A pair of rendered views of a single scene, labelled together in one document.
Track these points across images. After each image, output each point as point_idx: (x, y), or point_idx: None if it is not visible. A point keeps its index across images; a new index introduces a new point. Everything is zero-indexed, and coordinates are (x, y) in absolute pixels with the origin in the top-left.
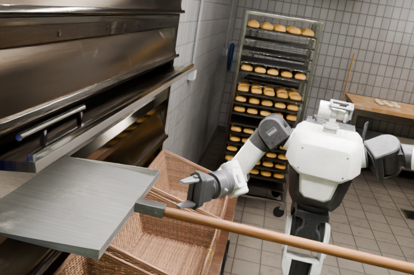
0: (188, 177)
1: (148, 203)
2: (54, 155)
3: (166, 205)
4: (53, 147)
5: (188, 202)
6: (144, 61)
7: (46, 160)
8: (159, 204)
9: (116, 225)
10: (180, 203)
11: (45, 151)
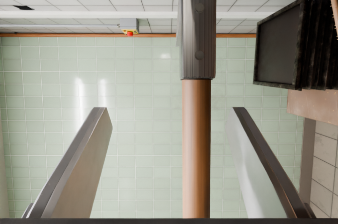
0: (57, 166)
1: (179, 29)
2: None
3: (181, 78)
4: None
5: (254, 187)
6: None
7: None
8: (180, 60)
9: (177, 31)
10: (238, 126)
11: None
